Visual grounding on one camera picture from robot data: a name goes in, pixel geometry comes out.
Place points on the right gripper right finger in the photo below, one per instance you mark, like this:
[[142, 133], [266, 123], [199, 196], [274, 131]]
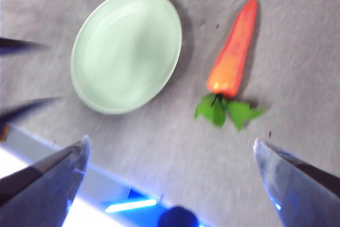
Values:
[[305, 192]]

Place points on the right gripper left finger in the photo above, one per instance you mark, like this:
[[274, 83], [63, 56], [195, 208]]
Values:
[[40, 192]]

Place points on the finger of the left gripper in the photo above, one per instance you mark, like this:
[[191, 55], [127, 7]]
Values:
[[16, 45], [18, 111]]

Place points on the green plate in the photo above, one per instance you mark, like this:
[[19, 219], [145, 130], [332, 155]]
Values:
[[125, 51]]

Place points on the orange carrot with green leaves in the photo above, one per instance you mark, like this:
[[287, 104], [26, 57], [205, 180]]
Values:
[[233, 51]]

